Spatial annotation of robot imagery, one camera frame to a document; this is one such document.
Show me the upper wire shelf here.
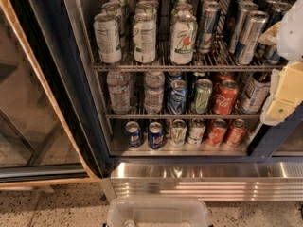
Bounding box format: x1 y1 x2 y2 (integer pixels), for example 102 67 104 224
90 0 303 73

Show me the right pepsi can bottom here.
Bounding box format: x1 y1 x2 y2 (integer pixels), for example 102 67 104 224
148 122 164 149

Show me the left 7up can bottom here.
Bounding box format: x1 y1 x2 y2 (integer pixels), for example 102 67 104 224
169 119 187 148

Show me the right 7up can bottom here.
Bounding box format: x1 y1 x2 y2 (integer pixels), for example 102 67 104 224
187 118 205 146

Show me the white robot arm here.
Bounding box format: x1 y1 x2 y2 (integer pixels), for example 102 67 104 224
258 0 303 126

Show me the front silver energy can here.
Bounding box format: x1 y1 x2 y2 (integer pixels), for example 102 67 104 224
234 10 269 65

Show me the coke can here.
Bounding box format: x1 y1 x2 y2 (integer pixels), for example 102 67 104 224
206 119 227 147
224 119 247 147

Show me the red coca cola can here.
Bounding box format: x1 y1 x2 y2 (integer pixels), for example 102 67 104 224
213 79 239 115

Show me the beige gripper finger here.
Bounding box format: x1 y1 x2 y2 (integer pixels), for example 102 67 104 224
258 22 280 45

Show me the pepsi can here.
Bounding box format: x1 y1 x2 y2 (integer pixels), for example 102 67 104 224
125 121 141 148
148 122 164 149

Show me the blue red bull can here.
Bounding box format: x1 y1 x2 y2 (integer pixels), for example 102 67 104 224
263 44 280 65

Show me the water bottle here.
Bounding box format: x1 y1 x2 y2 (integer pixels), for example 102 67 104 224
144 71 165 114
107 71 130 114

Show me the blue pepsi can middle shelf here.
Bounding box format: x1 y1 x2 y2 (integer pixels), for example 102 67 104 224
169 79 187 115

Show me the left water bottle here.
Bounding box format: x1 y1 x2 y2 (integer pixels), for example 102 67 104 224
107 71 130 114

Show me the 7up can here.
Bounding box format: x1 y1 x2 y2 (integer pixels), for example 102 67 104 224
187 118 205 146
169 15 197 65
169 119 187 148
133 13 156 63
94 13 122 63

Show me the silver blue energy can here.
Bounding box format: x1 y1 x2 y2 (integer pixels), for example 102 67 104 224
197 1 221 54

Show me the left coke can bottom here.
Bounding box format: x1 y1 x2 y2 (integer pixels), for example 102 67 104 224
206 119 227 147

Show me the left pepsi can bottom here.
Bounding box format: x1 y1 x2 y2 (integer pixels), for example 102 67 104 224
125 121 141 148

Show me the clear plastic bin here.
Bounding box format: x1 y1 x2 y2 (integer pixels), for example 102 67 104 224
107 197 209 227

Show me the right coke can bottom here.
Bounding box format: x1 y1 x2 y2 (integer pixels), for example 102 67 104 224
224 119 247 147

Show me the green soda can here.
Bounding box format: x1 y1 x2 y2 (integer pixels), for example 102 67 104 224
194 79 213 114

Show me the right water bottle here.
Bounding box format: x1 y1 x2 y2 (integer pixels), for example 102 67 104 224
144 71 165 114

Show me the glass fridge door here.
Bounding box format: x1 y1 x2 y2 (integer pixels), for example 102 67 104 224
0 0 98 190

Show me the white blue tall can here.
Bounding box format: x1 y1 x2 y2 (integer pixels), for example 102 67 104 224
240 72 271 114

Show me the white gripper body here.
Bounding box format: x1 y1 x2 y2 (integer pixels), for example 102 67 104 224
260 61 303 126

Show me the lower wire shelf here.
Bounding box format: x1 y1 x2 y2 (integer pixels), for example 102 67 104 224
105 89 261 120

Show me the wire shelf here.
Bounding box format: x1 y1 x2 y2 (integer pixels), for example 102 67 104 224
90 0 303 73
105 89 261 120

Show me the steel fridge base grille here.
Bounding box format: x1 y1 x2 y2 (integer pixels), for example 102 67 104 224
100 162 303 201

